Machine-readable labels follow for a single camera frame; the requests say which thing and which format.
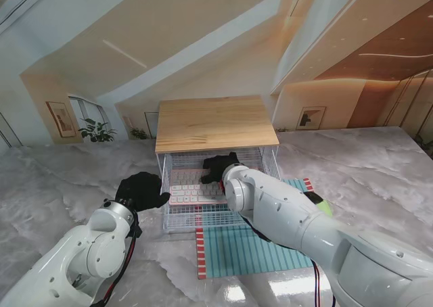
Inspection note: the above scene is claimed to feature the red black right wrist cable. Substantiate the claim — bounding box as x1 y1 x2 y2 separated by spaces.
243 215 338 307

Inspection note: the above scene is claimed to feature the wooden top wire organizer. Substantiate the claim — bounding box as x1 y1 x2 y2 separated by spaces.
154 95 281 199

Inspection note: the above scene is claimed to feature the white wire drawer basket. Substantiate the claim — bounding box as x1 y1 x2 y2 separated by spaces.
158 146 285 233

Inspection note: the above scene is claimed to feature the red black left wrist cable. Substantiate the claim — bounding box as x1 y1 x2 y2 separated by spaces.
91 212 143 307

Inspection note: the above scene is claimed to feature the red black wrist cable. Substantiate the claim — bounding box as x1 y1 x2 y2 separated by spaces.
243 215 338 307
91 212 143 307

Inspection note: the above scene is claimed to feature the pink white keyboard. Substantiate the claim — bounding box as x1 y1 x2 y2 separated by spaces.
168 168 231 206

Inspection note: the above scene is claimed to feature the teal striped mouse pad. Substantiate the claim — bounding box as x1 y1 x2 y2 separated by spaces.
195 177 334 280

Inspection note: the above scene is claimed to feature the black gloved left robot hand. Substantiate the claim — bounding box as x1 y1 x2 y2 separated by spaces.
114 171 172 212

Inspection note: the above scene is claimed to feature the small green object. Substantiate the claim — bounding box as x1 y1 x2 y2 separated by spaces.
316 199 335 219

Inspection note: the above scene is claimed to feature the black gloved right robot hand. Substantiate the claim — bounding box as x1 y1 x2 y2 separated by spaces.
202 152 243 185

